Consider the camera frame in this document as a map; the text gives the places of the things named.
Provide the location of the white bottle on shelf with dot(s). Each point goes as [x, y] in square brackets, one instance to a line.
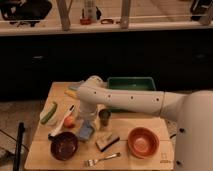
[90, 12]

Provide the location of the yellow object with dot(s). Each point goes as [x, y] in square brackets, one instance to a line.
[71, 93]

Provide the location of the dark maroon bowl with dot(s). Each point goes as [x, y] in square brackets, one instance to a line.
[63, 145]

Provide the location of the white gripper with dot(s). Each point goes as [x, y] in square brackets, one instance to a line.
[88, 112]

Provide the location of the silver fork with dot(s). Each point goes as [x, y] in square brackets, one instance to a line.
[93, 162]

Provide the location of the orange round fruit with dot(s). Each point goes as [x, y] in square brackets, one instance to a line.
[69, 122]

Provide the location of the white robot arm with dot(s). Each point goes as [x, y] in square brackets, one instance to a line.
[193, 113]

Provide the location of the blue sponge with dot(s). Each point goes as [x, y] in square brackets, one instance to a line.
[86, 131]

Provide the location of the black pole stand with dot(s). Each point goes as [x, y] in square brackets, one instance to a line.
[16, 163]

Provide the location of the green plastic bin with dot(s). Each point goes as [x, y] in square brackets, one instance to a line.
[131, 83]

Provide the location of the orange bowl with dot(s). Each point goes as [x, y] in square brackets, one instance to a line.
[142, 142]

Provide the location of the white handled brush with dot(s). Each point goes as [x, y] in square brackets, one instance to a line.
[57, 129]

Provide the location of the black bag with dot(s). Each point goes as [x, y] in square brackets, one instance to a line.
[30, 12]

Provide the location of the green white sponge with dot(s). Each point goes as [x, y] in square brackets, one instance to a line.
[47, 116]

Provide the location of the dark plastic cup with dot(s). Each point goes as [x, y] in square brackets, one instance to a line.
[104, 116]

